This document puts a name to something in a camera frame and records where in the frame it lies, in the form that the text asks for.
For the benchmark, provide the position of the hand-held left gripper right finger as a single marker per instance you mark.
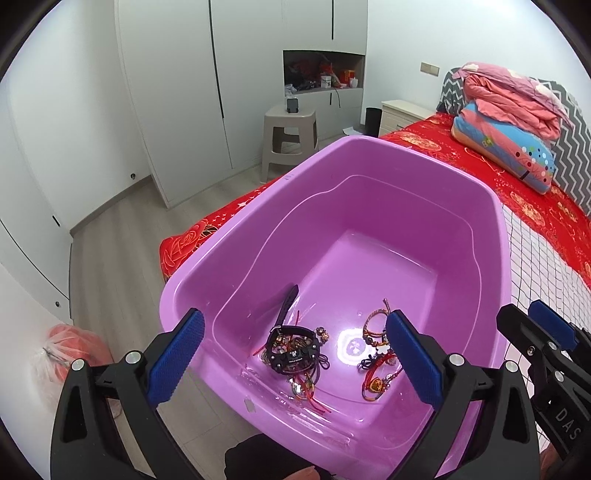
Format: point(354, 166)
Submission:
point(414, 360)

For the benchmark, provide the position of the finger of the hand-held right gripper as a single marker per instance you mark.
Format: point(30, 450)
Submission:
point(551, 323)
point(517, 325)

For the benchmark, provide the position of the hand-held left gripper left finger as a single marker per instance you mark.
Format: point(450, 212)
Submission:
point(178, 355)

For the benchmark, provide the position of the purple plastic basin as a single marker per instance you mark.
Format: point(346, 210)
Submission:
point(369, 258)

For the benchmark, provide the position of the black wristwatch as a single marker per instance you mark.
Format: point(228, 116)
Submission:
point(291, 355)

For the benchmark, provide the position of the orange plastic bag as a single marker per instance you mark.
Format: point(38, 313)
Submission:
point(74, 346)

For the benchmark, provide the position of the red patterned bed sheet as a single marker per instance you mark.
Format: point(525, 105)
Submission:
point(531, 207)

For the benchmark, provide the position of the dark clothing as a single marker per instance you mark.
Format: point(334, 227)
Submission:
point(258, 454)

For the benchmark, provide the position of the grey zigzag pillow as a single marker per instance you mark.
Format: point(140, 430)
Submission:
point(572, 152)

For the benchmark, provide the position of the beige nightstand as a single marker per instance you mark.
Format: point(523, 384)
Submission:
point(406, 115)

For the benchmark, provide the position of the black waste bin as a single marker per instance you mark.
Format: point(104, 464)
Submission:
point(373, 121)

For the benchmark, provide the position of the beige plastic stool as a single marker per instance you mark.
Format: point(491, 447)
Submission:
point(288, 124)

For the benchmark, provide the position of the white wardrobe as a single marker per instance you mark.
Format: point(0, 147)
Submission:
point(184, 92)

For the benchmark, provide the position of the small black device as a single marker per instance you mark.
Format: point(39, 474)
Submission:
point(292, 105)

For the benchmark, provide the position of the white jar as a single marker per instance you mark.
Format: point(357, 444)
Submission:
point(326, 82)

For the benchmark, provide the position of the red box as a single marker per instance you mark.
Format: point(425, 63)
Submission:
point(348, 75)

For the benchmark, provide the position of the wall switch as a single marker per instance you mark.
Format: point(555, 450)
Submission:
point(429, 68)

